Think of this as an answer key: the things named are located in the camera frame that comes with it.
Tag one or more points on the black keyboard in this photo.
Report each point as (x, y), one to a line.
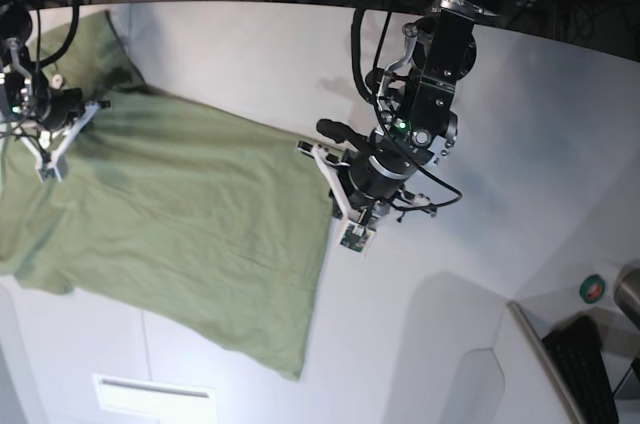
(576, 350)

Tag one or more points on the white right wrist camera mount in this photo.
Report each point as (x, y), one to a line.
(48, 147)

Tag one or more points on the metal cylinder cup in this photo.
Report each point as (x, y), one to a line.
(626, 294)

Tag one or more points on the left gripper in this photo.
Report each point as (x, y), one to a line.
(375, 172)

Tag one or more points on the grey table edge rail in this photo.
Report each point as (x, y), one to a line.
(561, 393)

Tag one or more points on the green t-shirt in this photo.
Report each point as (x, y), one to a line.
(178, 208)

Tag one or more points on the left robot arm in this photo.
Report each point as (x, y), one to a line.
(412, 100)

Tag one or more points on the green tape roll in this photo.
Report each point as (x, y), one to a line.
(592, 289)

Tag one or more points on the white label plate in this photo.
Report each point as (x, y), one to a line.
(163, 402)

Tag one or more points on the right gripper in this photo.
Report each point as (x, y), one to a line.
(57, 109)

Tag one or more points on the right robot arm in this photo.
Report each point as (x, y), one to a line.
(27, 97)

